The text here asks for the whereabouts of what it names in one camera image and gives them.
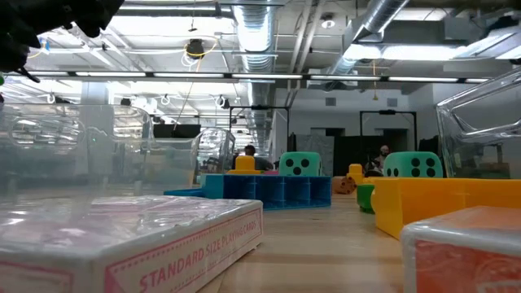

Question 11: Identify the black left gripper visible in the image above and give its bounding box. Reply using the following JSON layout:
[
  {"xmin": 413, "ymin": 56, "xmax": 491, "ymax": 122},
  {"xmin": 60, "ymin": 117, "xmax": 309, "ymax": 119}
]
[{"xmin": 0, "ymin": 0, "xmax": 125, "ymax": 73}]

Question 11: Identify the blue long brick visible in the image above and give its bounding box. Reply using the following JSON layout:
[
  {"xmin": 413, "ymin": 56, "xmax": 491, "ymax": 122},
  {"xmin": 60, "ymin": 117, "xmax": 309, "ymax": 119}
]
[{"xmin": 163, "ymin": 187, "xmax": 205, "ymax": 199}]

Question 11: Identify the pink playing card deck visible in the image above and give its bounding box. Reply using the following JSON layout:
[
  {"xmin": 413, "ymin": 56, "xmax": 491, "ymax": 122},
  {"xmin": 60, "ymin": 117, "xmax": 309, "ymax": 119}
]
[{"xmin": 0, "ymin": 195, "xmax": 265, "ymax": 293}]

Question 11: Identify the teal foam die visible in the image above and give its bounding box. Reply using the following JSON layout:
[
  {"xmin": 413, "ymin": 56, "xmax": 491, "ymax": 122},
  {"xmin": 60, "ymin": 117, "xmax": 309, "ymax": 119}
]
[
  {"xmin": 383, "ymin": 151, "xmax": 444, "ymax": 179},
  {"xmin": 278, "ymin": 151, "xmax": 323, "ymax": 177}
]

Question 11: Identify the large blue building block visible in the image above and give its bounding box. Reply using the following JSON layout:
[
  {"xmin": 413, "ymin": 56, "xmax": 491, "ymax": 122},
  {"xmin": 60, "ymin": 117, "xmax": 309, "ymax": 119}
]
[{"xmin": 202, "ymin": 173, "xmax": 332, "ymax": 212}]

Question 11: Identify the brown wooden cylinder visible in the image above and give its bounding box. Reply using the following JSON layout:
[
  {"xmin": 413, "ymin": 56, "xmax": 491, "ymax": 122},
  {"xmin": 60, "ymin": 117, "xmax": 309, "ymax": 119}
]
[{"xmin": 331, "ymin": 175, "xmax": 358, "ymax": 195}]

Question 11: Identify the large yellow building block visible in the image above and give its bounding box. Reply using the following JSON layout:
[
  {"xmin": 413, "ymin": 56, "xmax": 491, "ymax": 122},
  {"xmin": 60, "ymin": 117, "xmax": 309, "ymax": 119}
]
[{"xmin": 370, "ymin": 177, "xmax": 521, "ymax": 240}]

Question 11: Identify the tall clear plastic container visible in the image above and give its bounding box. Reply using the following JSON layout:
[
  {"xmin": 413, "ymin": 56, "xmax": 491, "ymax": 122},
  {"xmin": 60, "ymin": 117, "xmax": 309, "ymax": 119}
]
[{"xmin": 0, "ymin": 103, "xmax": 197, "ymax": 203}]

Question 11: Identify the long ceiling light strip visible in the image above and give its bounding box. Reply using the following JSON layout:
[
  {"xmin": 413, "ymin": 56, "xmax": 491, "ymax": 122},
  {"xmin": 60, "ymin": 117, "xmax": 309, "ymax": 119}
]
[{"xmin": 0, "ymin": 71, "xmax": 493, "ymax": 84}]

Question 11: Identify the person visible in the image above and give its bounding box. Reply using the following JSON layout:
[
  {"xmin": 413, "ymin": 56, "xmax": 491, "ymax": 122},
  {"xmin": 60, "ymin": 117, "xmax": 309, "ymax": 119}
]
[
  {"xmin": 365, "ymin": 144, "xmax": 392, "ymax": 177},
  {"xmin": 243, "ymin": 144, "xmax": 274, "ymax": 172}
]

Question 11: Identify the small yellow single-stud block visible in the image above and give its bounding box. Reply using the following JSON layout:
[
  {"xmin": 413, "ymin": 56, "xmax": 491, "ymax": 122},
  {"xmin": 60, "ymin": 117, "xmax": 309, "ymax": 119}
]
[{"xmin": 346, "ymin": 163, "xmax": 365, "ymax": 185}]

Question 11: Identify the small dark green brick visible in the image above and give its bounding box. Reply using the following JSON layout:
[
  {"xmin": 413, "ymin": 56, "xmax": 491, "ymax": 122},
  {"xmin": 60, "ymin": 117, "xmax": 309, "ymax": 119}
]
[{"xmin": 356, "ymin": 183, "xmax": 376, "ymax": 215}]

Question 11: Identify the clear rounded plastic bin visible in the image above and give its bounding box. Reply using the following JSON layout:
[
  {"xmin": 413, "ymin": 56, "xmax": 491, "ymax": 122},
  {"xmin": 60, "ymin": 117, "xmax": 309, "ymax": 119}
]
[{"xmin": 436, "ymin": 67, "xmax": 521, "ymax": 180}]

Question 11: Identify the orange playing card deck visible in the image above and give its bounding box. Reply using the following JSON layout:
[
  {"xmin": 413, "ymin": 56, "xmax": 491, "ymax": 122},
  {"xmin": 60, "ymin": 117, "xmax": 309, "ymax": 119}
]
[{"xmin": 401, "ymin": 205, "xmax": 521, "ymax": 293}]

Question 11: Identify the black wall monitor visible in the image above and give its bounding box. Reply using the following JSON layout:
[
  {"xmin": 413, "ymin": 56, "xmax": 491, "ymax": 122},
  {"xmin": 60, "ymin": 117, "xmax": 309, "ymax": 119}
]
[{"xmin": 152, "ymin": 123, "xmax": 202, "ymax": 139}]

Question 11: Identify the silver spiral air duct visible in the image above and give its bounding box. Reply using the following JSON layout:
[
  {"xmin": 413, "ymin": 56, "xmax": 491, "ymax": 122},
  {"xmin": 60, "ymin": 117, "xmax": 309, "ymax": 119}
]
[
  {"xmin": 230, "ymin": 0, "xmax": 278, "ymax": 158},
  {"xmin": 325, "ymin": 0, "xmax": 410, "ymax": 82}
]

